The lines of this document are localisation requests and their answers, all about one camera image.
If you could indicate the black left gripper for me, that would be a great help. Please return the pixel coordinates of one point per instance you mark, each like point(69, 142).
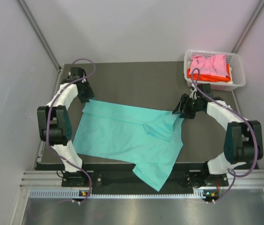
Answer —
point(90, 94)

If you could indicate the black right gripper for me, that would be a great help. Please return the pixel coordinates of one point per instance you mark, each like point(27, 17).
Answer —
point(185, 100)

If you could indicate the teal t shirt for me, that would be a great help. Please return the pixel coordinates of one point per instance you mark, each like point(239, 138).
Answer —
point(150, 139)

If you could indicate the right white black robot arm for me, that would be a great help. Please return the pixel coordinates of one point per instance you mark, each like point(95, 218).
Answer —
point(243, 140)

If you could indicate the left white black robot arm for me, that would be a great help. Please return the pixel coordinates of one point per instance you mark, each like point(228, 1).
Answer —
point(53, 119)

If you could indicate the orange t shirt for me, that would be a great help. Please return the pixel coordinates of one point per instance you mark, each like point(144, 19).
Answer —
point(214, 79)

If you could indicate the white t shirt in basket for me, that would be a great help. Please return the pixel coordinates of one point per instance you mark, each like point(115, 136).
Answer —
point(229, 71)

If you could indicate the pink t shirt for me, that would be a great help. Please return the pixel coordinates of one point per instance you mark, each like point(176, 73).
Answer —
point(214, 65)

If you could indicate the white perforated plastic basket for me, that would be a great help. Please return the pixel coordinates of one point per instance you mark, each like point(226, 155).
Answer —
point(233, 59)

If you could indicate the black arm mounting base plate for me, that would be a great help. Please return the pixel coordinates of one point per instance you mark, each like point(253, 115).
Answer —
point(193, 175)

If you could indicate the aluminium frame rail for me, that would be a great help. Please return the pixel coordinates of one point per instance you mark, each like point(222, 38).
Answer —
point(51, 179)

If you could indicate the grey slotted cable duct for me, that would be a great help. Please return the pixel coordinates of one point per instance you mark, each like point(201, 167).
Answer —
point(79, 194)

